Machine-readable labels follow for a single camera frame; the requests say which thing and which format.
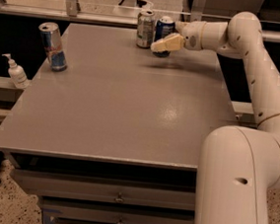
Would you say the red bull can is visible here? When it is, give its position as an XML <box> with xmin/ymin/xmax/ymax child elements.
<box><xmin>39</xmin><ymin>22</ymin><xmax>67</xmax><ymax>72</ymax></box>

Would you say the grey metal railing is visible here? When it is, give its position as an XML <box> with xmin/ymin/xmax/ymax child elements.
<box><xmin>0</xmin><ymin>0</ymin><xmax>280</xmax><ymax>44</ymax></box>

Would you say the middle grey drawer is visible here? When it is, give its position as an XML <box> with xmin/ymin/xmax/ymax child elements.
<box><xmin>40</xmin><ymin>198</ymin><xmax>194</xmax><ymax>224</ymax></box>

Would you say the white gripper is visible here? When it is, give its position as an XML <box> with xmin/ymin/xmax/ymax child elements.
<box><xmin>150</xmin><ymin>21</ymin><xmax>206</xmax><ymax>52</ymax></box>

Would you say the grey drawer cabinet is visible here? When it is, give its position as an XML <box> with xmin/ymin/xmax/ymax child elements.
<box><xmin>0</xmin><ymin>15</ymin><xmax>247</xmax><ymax>224</ymax></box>

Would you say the blue pepsi can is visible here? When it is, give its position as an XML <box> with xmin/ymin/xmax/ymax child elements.
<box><xmin>151</xmin><ymin>15</ymin><xmax>176</xmax><ymax>59</ymax></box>

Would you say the green 7up can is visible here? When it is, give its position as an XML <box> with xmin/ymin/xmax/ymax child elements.
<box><xmin>136</xmin><ymin>9</ymin><xmax>156</xmax><ymax>48</ymax></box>

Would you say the white pump bottle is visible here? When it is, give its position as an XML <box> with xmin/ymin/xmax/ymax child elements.
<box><xmin>4</xmin><ymin>53</ymin><xmax>30</xmax><ymax>89</ymax></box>

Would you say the top grey drawer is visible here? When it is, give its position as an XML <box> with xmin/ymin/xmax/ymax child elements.
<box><xmin>11</xmin><ymin>170</ymin><xmax>195</xmax><ymax>211</ymax></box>

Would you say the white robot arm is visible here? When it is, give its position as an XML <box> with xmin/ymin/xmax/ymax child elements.
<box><xmin>151</xmin><ymin>12</ymin><xmax>280</xmax><ymax>224</ymax></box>

